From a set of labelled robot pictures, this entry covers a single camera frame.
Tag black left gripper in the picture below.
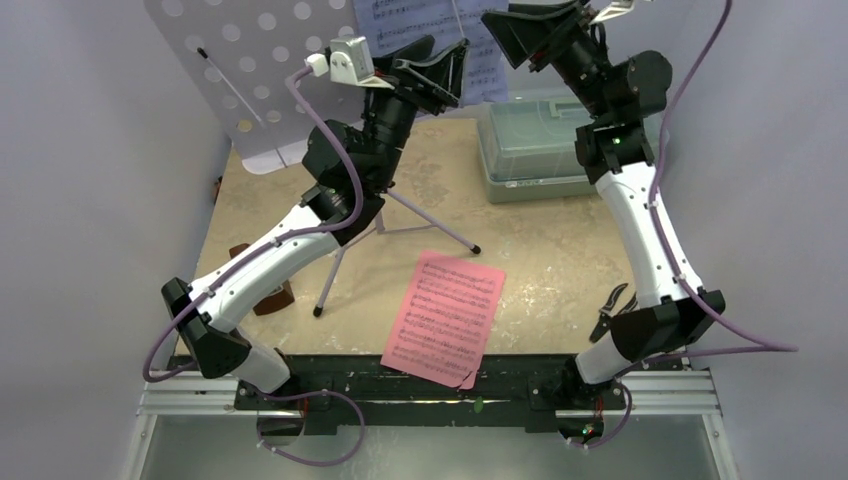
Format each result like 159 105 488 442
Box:
356 37 466 188

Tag white sheet music pages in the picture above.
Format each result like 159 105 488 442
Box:
353 0 508 106

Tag lilac perforated music stand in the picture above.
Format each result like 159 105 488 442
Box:
143 0 510 318

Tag pink paper folder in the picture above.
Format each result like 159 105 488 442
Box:
380 251 506 391

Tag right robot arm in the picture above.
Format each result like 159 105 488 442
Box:
481 1 725 407

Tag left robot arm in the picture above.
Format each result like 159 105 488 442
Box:
162 35 470 409

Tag translucent green storage box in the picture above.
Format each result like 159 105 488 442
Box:
477 96 596 204

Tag brown wooden metronome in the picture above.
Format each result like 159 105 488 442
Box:
253 280 295 316

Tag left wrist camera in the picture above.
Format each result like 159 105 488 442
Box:
304 35 395 90

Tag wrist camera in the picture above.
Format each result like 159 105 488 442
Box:
590 0 639 25
304 35 395 90

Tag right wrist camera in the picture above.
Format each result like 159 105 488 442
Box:
590 0 639 25

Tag black handled tool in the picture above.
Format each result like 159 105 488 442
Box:
588 282 638 343

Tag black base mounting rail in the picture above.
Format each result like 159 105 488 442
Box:
234 354 628 439

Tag aluminium frame rails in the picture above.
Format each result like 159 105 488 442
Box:
122 188 740 480

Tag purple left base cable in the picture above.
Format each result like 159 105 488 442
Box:
256 386 370 468

